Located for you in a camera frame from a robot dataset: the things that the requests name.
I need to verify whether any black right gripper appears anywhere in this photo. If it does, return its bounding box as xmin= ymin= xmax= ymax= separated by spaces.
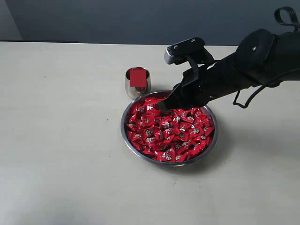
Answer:
xmin=159 ymin=62 xmax=237 ymax=112

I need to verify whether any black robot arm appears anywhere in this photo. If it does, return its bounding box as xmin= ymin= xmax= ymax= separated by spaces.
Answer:
xmin=158 ymin=29 xmax=300 ymax=112

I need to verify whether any pile of red wrapped candies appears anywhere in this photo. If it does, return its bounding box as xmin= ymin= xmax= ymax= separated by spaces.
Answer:
xmin=126 ymin=95 xmax=215 ymax=162

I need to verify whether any round stainless steel bowl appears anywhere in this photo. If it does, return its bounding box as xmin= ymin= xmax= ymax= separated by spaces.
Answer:
xmin=120 ymin=90 xmax=219 ymax=167

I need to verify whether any stainless steel cup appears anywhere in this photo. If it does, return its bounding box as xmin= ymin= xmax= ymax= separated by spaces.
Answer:
xmin=125 ymin=67 xmax=151 ymax=99

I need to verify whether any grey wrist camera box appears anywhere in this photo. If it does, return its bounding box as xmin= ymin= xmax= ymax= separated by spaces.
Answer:
xmin=164 ymin=37 xmax=205 ymax=65

